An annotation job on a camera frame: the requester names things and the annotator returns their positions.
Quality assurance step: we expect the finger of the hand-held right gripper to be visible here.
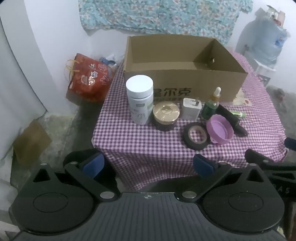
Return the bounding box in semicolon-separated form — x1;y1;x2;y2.
245;149;296;171
284;137;296;151

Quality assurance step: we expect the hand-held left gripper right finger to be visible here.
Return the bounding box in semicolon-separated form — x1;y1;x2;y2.
177;153;276;202

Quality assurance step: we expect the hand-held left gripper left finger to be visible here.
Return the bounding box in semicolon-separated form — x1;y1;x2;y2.
30;149;121;202

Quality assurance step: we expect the black tape roll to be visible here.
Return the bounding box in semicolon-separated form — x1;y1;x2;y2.
183;122;211;151

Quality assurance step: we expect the black cylindrical object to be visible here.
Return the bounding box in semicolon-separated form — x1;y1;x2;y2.
216;104;249;138

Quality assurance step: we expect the white charger plug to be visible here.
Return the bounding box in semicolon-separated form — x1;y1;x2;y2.
181;97;202;121

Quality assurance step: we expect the green dropper bottle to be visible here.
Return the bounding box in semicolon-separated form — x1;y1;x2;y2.
202;87;222;121

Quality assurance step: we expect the dark jar with gold lid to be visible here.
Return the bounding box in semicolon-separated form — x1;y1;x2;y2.
152;102;181;132

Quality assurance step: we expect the white plastic bottle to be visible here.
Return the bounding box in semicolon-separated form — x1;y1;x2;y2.
125;75;154;126

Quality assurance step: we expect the brown cardboard box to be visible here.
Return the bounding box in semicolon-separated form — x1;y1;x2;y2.
122;35;249;103

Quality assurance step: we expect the purple checkered tablecloth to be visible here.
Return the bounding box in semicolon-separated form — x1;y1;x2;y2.
91;50;289;193

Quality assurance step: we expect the brown paper sheet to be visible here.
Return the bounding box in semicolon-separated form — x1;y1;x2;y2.
13;120;52;166

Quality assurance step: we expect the red patterned gift bag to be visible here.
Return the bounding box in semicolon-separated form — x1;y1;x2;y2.
65;53;114;106

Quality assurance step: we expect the blue water jug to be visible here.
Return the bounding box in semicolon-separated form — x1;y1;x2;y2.
251;7;290;67

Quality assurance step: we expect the small pale box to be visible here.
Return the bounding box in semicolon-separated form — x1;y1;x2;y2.
265;5;287;26

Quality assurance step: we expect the teal floral cloth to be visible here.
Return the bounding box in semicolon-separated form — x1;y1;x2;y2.
77;0;253;45

